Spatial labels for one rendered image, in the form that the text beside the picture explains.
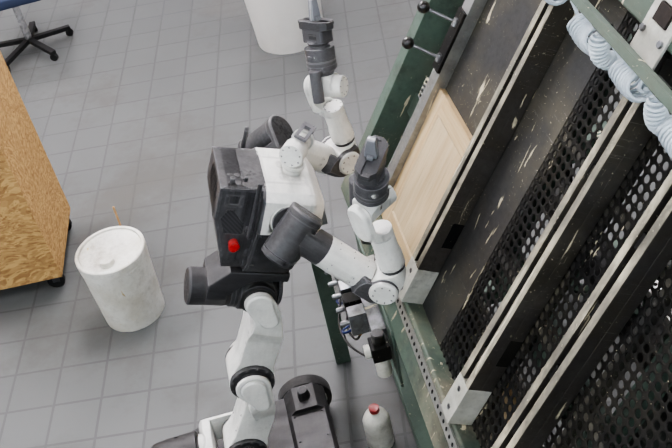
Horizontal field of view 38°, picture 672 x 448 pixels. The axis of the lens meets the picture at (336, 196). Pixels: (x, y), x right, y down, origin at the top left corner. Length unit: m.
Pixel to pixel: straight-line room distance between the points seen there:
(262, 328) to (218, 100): 2.81
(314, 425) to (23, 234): 1.65
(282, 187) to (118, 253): 1.67
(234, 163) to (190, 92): 3.08
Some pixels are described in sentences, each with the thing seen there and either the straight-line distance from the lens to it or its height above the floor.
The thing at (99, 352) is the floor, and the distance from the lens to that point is 4.32.
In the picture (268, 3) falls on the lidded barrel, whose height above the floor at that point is 0.36.
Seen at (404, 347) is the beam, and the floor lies 0.83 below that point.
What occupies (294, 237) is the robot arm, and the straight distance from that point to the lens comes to 2.48.
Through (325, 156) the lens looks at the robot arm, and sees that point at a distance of 2.96.
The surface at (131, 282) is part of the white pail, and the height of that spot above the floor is 0.27.
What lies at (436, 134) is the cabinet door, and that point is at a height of 1.22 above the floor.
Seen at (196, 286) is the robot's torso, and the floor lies 1.06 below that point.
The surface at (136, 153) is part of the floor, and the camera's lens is 5.36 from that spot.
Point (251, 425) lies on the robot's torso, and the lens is 3.30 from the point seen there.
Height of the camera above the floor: 2.95
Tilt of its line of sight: 39 degrees down
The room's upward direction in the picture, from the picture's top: 12 degrees counter-clockwise
